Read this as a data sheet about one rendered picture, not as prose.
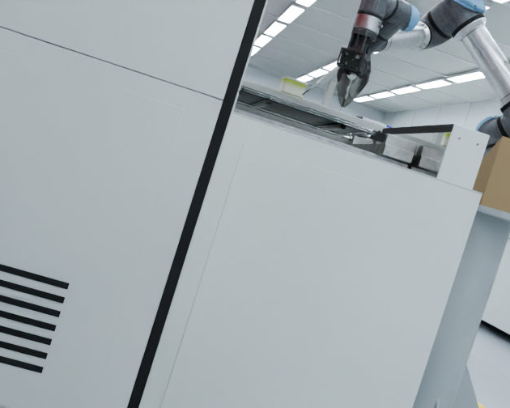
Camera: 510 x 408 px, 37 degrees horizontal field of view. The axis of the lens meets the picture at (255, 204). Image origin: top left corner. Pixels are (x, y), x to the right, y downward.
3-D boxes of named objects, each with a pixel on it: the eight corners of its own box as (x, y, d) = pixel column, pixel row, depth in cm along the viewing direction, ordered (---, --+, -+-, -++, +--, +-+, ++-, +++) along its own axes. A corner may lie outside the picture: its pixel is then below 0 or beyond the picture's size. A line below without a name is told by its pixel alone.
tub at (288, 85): (279, 95, 239) (286, 75, 239) (274, 96, 246) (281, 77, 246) (301, 103, 241) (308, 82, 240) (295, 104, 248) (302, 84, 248)
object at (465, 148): (436, 180, 178) (454, 123, 178) (369, 171, 233) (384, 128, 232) (472, 191, 180) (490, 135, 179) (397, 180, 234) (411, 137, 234)
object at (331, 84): (311, 102, 230) (325, 60, 230) (308, 103, 234) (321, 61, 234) (329, 108, 231) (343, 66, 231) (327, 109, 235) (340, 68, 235)
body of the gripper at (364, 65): (333, 66, 209) (347, 24, 208) (342, 74, 216) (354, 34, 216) (359, 73, 206) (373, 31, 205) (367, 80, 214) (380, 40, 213)
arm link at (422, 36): (414, 31, 263) (338, 36, 226) (437, 10, 256) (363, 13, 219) (431, 57, 261) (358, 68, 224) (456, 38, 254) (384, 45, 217)
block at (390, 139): (384, 143, 195) (388, 133, 195) (380, 143, 198) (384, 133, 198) (413, 153, 196) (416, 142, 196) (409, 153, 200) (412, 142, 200)
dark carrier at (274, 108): (241, 89, 187) (242, 87, 187) (227, 98, 221) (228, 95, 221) (369, 132, 193) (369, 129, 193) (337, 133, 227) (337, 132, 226)
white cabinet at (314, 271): (114, 464, 167) (225, 110, 164) (128, 347, 262) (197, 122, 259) (380, 529, 177) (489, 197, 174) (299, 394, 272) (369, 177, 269)
